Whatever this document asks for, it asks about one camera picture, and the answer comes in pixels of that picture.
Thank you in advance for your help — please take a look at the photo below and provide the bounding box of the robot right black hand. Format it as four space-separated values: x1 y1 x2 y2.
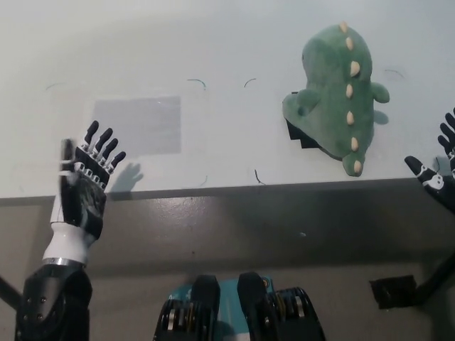
404 108 455 214

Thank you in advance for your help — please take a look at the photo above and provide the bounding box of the robot left white black hand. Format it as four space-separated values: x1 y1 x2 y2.
42 119 127 266

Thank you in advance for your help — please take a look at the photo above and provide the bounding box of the green plush dinosaur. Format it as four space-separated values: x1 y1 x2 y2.
282 21 391 178

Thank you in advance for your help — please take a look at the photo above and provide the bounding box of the black table leg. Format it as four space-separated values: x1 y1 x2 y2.
0 275 26 310
417 244 455 306

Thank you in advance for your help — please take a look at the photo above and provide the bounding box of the grey tape square patch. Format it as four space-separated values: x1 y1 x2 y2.
92 94 182 156

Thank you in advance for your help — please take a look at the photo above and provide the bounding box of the black tape cross patch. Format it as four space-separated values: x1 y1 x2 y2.
284 91 324 153

